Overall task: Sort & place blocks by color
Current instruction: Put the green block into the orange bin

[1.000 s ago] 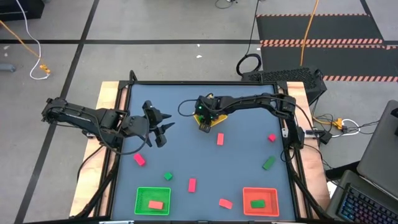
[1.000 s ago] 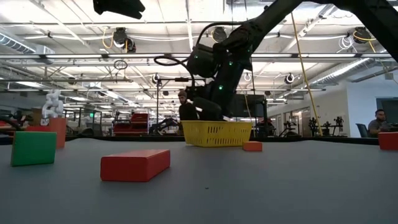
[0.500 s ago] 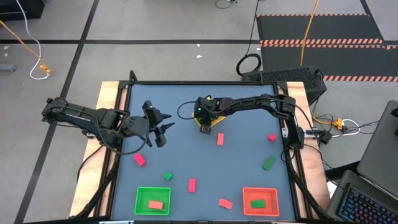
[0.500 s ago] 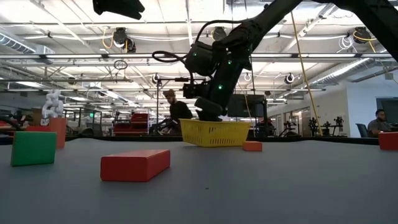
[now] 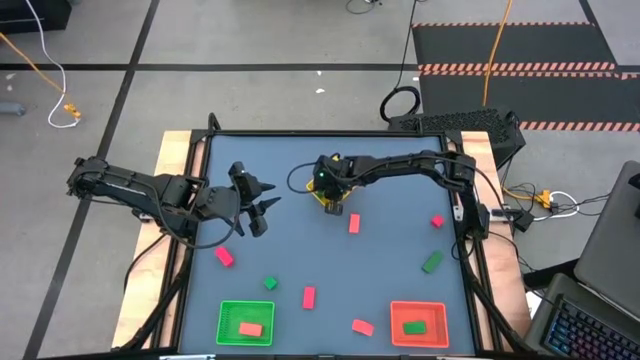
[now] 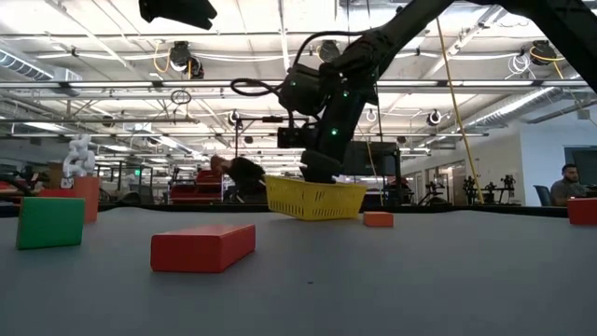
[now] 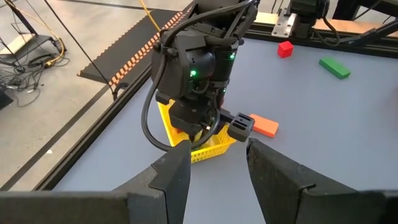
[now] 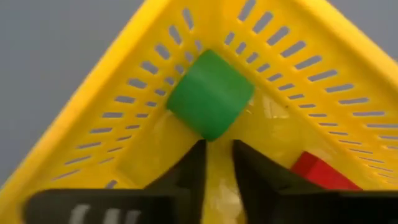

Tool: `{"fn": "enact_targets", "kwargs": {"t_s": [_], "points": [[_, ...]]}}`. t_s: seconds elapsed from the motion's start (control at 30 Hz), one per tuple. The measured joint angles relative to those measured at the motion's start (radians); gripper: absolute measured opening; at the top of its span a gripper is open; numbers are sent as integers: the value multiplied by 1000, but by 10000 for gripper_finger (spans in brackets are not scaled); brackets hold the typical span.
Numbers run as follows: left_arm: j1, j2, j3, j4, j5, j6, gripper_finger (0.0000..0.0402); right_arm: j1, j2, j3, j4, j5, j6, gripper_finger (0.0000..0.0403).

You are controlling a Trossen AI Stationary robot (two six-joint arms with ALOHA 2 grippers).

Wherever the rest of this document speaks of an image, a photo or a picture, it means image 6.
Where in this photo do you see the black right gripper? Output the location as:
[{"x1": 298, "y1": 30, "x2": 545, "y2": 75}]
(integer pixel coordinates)
[{"x1": 277, "y1": 59, "x2": 380, "y2": 184}]

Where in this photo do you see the tall orange block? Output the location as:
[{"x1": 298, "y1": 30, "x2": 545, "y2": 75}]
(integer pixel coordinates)
[{"x1": 72, "y1": 175, "x2": 101, "y2": 223}]

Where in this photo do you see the black cable loop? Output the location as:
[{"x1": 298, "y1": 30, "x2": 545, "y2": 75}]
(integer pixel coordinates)
[{"x1": 0, "y1": 172, "x2": 48, "y2": 204}]

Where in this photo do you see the yellow plastic basket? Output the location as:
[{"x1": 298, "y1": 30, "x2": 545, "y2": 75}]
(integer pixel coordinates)
[{"x1": 264, "y1": 175, "x2": 369, "y2": 222}]

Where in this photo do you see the orange-red rectangular block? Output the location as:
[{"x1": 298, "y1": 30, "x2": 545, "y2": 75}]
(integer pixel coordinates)
[{"x1": 566, "y1": 197, "x2": 597, "y2": 227}]

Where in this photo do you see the blue chair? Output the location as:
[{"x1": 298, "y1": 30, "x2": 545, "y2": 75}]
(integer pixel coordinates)
[{"x1": 533, "y1": 184, "x2": 552, "y2": 207}]

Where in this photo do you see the black monitor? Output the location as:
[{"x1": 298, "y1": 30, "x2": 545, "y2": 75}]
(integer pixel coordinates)
[{"x1": 342, "y1": 140, "x2": 398, "y2": 177}]

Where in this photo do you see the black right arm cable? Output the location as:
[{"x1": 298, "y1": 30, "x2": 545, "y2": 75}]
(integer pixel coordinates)
[{"x1": 229, "y1": 30, "x2": 374, "y2": 99}]

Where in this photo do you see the background robot rig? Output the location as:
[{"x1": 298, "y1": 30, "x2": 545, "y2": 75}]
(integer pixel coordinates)
[
  {"x1": 461, "y1": 175, "x2": 519, "y2": 206},
  {"x1": 417, "y1": 180, "x2": 451, "y2": 206}
]

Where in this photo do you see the brown cardboard box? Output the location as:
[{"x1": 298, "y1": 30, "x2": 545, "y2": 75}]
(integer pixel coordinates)
[{"x1": 45, "y1": 161, "x2": 65, "y2": 190}]

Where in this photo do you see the yellow hanging cable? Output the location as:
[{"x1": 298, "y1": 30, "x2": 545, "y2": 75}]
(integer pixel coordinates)
[{"x1": 435, "y1": 18, "x2": 485, "y2": 205}]

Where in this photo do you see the red tool cart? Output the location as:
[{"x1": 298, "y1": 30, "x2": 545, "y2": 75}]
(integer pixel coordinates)
[{"x1": 170, "y1": 169, "x2": 225, "y2": 203}]

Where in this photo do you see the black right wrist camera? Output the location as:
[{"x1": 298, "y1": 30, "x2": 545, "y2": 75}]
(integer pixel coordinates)
[{"x1": 278, "y1": 63, "x2": 327, "y2": 117}]

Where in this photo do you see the black ceiling cable reel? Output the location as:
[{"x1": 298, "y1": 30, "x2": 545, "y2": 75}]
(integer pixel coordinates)
[
  {"x1": 529, "y1": 39, "x2": 559, "y2": 66},
  {"x1": 316, "y1": 39, "x2": 344, "y2": 64},
  {"x1": 167, "y1": 40, "x2": 205, "y2": 80}
]

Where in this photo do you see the black frame stand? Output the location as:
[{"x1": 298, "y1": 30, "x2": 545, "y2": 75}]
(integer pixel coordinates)
[{"x1": 232, "y1": 116, "x2": 312, "y2": 181}]

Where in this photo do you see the black table frame rail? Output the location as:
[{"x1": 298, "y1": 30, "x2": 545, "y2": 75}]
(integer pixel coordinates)
[{"x1": 0, "y1": 201, "x2": 597, "y2": 219}]

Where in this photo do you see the red rectangular block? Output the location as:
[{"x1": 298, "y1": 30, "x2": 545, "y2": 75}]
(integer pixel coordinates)
[{"x1": 149, "y1": 223, "x2": 257, "y2": 274}]

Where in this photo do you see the red background bin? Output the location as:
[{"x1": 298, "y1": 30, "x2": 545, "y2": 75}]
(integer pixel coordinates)
[{"x1": 38, "y1": 188, "x2": 76, "y2": 199}]

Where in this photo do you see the person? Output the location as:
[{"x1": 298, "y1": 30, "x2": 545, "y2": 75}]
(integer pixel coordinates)
[
  {"x1": 209, "y1": 154, "x2": 268, "y2": 204},
  {"x1": 548, "y1": 162, "x2": 590, "y2": 207}
]

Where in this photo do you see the black metal cart frame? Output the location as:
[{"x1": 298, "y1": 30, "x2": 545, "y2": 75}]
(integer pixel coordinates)
[{"x1": 109, "y1": 161, "x2": 155, "y2": 204}]

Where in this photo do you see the green cube block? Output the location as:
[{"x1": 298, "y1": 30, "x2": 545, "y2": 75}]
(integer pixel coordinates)
[{"x1": 15, "y1": 196, "x2": 87, "y2": 251}]

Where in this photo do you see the white cable coil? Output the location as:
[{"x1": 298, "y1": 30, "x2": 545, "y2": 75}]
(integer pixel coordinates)
[{"x1": 507, "y1": 53, "x2": 531, "y2": 76}]

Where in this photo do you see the small orange block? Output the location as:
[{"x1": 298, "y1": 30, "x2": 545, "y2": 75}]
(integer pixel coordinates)
[{"x1": 362, "y1": 211, "x2": 396, "y2": 229}]

